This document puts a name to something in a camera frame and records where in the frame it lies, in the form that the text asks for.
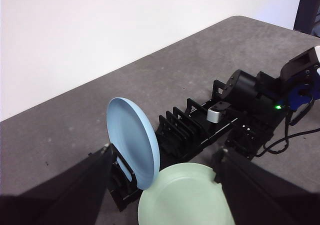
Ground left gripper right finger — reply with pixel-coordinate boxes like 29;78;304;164
212;148;320;225

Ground light blue round plate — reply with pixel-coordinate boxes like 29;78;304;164
106;97;161;191

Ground pale green round plate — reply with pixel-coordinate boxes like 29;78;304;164
137;162;236;225

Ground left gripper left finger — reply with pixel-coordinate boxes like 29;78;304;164
0;144;114;225

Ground pale grey camera box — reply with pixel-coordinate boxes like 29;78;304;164
206;101;232;123

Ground black cable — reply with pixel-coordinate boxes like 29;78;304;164
254;102;320;157

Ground dark frame post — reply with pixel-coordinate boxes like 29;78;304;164
293;0;320;37

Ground black plastic plate rack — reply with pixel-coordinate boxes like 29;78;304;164
107;78;251;212

